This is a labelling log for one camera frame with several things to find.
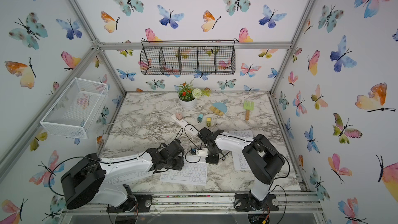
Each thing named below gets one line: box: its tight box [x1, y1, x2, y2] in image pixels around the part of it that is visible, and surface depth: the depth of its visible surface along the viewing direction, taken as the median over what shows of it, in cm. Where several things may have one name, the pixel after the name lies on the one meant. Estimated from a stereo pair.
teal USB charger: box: [197, 113, 204, 123], surface depth 105 cm
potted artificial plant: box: [178, 78, 212, 110], surface depth 103 cm
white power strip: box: [171, 113, 199, 137], surface depth 103 cm
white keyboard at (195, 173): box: [160, 157, 208, 187], surface depth 84 cm
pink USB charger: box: [175, 113, 183, 121], surface depth 102 cm
